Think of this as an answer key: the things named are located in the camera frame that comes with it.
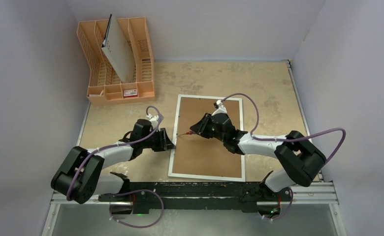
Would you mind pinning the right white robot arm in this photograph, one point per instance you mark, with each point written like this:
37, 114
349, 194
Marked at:
301, 161

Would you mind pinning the small red white box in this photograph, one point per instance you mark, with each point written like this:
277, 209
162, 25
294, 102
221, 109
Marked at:
130, 93

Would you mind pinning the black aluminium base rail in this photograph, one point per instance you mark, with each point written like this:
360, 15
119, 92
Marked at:
247, 197

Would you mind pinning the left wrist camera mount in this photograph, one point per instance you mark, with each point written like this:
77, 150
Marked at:
154, 117

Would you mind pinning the white board in organizer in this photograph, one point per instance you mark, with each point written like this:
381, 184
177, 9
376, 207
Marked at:
118, 51

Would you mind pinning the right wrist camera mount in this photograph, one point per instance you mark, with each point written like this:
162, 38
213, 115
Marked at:
219, 108

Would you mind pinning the orange plastic file organizer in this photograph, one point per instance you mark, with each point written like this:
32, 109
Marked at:
105, 87

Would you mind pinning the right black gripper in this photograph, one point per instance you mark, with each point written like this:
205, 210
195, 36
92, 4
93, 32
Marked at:
206, 124

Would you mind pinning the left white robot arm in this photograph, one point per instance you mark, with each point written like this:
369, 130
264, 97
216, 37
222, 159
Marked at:
79, 176

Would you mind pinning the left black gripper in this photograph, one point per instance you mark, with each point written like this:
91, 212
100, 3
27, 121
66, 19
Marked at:
164, 144

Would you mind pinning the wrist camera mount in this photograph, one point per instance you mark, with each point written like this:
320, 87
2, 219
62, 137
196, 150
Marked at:
154, 117
219, 108

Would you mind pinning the blue handled screwdriver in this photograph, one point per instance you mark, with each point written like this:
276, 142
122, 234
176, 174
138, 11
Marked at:
187, 133

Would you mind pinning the white picture frame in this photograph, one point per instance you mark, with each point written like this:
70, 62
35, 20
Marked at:
197, 157

